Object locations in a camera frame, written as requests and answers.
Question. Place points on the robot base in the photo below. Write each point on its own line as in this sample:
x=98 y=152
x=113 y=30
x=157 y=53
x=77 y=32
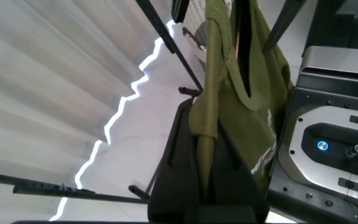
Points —
x=322 y=174

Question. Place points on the black clothes rack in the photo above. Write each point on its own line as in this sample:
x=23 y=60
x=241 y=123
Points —
x=163 y=28

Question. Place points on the white laundry basket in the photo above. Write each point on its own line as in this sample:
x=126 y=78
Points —
x=194 y=18

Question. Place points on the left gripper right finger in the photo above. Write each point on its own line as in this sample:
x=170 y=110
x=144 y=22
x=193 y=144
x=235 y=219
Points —
x=235 y=193

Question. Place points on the pink clothes hanger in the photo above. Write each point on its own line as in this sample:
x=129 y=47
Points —
x=237 y=42

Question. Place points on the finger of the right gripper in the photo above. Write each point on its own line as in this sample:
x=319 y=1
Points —
x=286 y=18

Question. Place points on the white curtain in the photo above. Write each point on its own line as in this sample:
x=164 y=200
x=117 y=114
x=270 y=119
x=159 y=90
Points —
x=42 y=62

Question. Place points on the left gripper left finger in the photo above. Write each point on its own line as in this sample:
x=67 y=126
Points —
x=176 y=180

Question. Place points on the green printed garment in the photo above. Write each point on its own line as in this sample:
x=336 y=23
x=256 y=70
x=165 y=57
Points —
x=247 y=130

